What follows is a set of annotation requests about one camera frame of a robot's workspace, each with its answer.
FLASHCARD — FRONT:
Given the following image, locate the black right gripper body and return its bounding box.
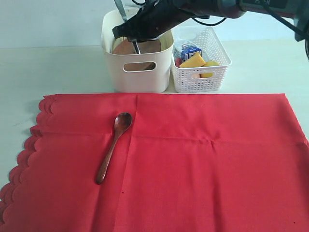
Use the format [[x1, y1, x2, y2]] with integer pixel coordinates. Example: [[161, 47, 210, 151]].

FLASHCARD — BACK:
[[112, 0, 193, 43]]

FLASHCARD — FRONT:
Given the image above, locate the silver table knife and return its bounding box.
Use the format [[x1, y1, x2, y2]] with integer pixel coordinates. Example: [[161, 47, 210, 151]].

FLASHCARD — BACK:
[[114, 0, 141, 54]]

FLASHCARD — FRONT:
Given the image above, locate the brown wooden plate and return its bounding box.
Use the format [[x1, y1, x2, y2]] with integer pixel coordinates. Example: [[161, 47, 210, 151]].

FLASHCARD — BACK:
[[112, 37, 161, 72]]

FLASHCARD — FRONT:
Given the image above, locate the blue white milk carton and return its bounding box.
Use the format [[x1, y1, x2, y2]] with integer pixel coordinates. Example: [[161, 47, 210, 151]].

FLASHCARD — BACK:
[[173, 41, 202, 61]]

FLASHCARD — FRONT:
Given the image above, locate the red sausage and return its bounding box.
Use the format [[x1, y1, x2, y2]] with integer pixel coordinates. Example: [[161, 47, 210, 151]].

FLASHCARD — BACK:
[[175, 58, 182, 68]]

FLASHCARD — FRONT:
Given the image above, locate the yellow lemon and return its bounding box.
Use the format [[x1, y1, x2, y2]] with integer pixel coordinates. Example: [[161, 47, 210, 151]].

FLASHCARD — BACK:
[[200, 60, 219, 78]]

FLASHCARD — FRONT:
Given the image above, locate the dark wooden spoon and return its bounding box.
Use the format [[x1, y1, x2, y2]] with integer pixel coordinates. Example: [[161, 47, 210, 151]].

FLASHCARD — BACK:
[[96, 112, 133, 185]]

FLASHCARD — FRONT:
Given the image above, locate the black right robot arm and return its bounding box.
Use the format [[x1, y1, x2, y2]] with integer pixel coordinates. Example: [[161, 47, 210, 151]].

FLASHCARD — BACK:
[[112, 0, 309, 51]]

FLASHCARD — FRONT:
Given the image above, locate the cream plastic tub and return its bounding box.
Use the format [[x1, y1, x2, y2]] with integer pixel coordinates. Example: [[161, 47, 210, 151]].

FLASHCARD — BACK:
[[101, 10, 174, 93]]

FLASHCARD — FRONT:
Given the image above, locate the white woven plastic basket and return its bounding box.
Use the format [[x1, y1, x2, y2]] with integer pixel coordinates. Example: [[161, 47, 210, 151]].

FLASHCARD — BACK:
[[171, 26, 231, 93]]

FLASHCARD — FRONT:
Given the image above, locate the red scalloped table cloth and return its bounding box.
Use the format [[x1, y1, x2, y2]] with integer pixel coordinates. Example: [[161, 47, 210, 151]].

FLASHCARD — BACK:
[[0, 93, 309, 232]]

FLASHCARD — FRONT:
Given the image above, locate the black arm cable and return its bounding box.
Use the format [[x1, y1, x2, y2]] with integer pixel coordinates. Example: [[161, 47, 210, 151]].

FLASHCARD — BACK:
[[190, 14, 227, 26]]

